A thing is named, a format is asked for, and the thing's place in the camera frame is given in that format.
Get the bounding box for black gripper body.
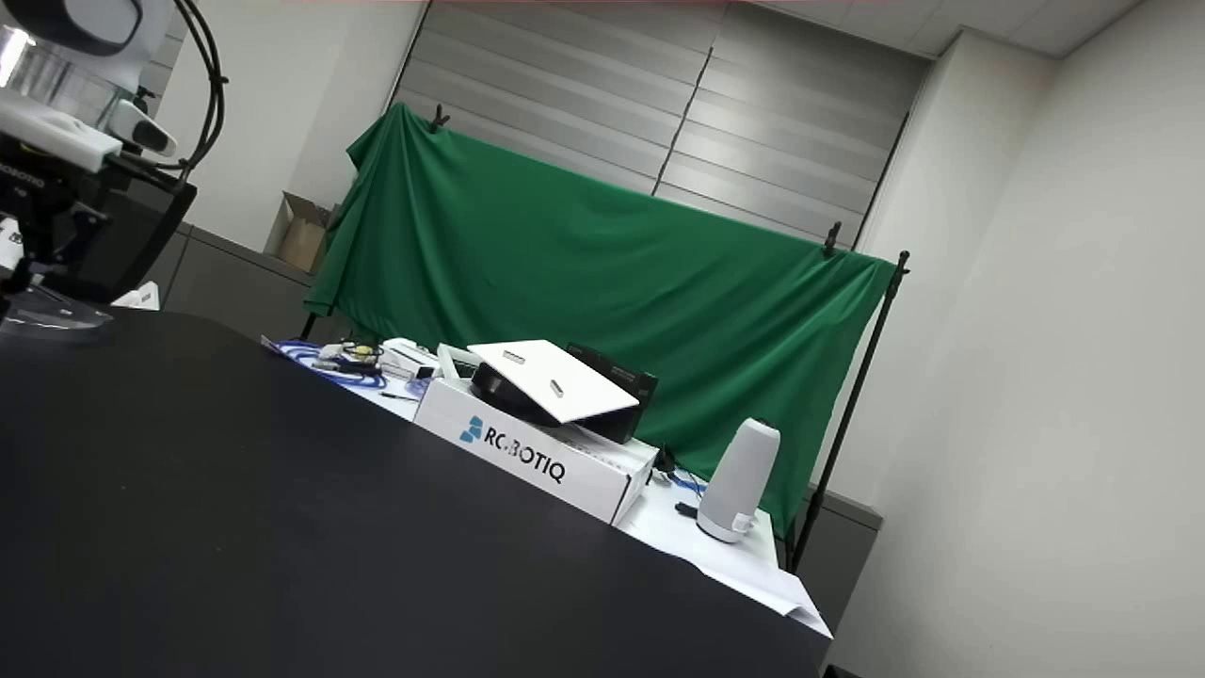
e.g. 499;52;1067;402
55;156;204;304

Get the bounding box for brown cardboard box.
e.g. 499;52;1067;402
267;187;341;284

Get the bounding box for white round device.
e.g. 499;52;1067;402
464;336;643;431

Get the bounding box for white Robotiq cardboard box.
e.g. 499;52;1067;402
412;371;665;528

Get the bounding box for green backdrop cloth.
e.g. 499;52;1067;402
302;102;902;537

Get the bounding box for grey window blinds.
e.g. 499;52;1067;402
387;0;933;252

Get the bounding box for white paper sheet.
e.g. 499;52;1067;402
624;464;835;642

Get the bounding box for black backdrop stand pole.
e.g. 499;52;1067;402
785;246;916;574

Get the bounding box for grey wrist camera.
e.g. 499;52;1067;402
101;98;180;167

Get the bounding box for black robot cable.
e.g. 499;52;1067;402
146;0;234;181

